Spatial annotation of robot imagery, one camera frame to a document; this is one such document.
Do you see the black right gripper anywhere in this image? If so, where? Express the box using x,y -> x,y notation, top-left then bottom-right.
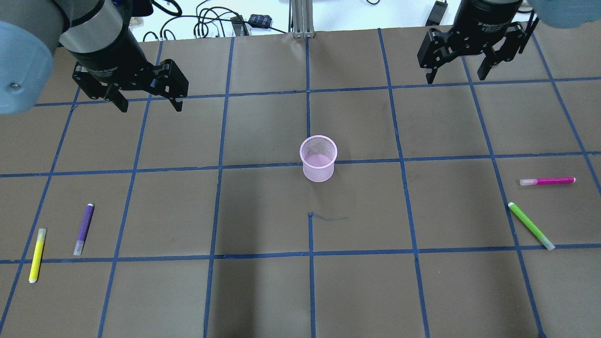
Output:
417,0 -> 527,85

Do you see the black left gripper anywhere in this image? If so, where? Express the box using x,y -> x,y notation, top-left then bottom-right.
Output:
72,32 -> 189,113

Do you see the purple pen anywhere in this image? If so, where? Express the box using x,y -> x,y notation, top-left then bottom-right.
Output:
73,203 -> 95,255

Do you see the pink pen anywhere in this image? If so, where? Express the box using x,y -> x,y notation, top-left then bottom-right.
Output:
519,176 -> 577,186

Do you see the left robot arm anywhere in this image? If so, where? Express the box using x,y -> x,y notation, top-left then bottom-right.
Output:
0,0 -> 189,114

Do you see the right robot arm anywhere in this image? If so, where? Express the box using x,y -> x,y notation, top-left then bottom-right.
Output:
417,0 -> 601,84

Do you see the pink mesh cup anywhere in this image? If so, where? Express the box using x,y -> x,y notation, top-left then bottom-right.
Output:
299,135 -> 339,183

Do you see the black power adapter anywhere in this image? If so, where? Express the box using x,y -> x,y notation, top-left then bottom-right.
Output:
247,14 -> 273,29

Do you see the green pen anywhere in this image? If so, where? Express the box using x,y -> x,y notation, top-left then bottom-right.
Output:
507,202 -> 555,251

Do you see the yellow pen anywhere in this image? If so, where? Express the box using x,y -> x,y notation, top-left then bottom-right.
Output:
28,228 -> 47,283

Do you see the black cable bundle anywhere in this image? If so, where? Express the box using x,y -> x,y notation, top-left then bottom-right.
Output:
141,0 -> 288,43

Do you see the aluminium frame post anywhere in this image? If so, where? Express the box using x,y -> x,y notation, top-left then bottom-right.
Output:
288,0 -> 315,38

